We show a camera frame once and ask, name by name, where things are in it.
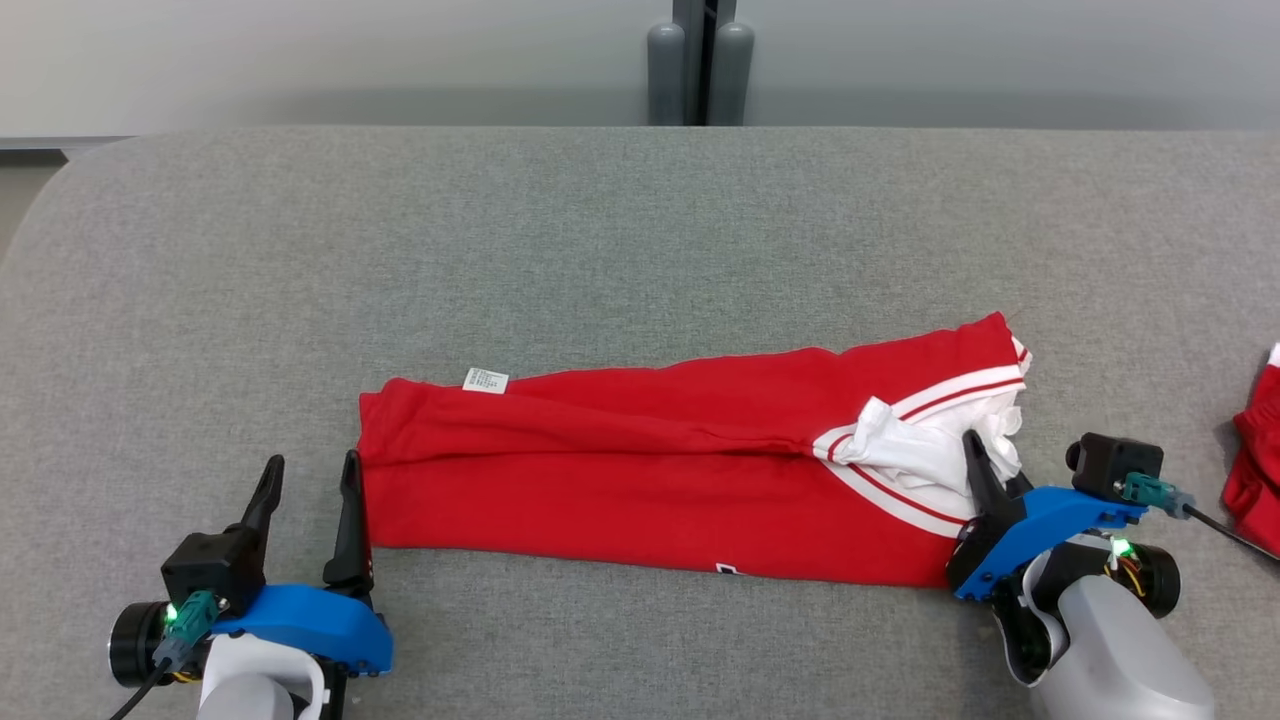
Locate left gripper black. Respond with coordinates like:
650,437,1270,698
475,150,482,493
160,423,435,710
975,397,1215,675
108,450,375,690

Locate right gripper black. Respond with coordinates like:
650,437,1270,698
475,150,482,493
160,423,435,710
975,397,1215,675
962,429,1182,618

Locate red shorts with white stripe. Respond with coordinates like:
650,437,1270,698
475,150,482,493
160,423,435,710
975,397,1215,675
1222,343,1280,558

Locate red pants with striped trim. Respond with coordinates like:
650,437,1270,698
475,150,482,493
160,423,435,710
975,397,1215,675
357,312,1034,589

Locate right black cable teal plug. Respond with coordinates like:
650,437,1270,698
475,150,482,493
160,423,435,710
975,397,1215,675
1120,472,1280,557

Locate grey partition post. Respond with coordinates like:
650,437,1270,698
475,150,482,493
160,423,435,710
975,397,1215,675
646,0,755,127

